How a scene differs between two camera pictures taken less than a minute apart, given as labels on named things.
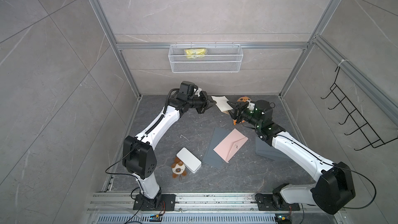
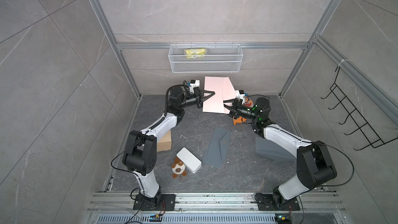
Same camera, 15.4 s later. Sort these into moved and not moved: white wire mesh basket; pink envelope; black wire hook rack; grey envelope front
Moved: pink envelope
Not moved: white wire mesh basket; black wire hook rack; grey envelope front
